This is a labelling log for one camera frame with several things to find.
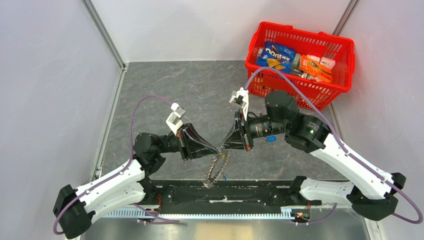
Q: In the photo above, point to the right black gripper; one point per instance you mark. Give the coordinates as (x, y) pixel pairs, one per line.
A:
(235, 140)

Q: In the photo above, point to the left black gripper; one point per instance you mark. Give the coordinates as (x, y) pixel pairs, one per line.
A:
(188, 139)

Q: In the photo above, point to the blue-headed key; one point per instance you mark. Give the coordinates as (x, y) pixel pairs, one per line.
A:
(268, 139)

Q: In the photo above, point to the round keyring disc with keys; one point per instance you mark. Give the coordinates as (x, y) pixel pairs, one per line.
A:
(216, 169)

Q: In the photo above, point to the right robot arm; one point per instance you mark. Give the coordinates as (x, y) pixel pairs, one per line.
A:
(368, 190)

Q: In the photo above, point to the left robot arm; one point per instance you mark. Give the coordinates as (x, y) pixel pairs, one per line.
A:
(77, 208)

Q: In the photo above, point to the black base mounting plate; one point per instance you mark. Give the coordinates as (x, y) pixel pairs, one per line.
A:
(226, 197)

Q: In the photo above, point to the blue Doritos bag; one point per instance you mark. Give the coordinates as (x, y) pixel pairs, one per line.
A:
(276, 56)

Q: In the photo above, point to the orange snack box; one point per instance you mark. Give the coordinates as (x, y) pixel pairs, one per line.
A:
(314, 69)

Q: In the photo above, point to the pink small box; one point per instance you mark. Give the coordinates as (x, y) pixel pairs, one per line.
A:
(327, 62)

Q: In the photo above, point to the red plastic shopping basket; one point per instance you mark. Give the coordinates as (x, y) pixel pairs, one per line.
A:
(315, 46)

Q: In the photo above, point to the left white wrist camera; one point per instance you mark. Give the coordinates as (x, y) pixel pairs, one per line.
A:
(174, 120)

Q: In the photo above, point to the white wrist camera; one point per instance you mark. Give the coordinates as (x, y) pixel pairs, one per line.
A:
(174, 120)
(240, 98)

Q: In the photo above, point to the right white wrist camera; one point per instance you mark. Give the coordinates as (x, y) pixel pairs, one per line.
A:
(240, 98)

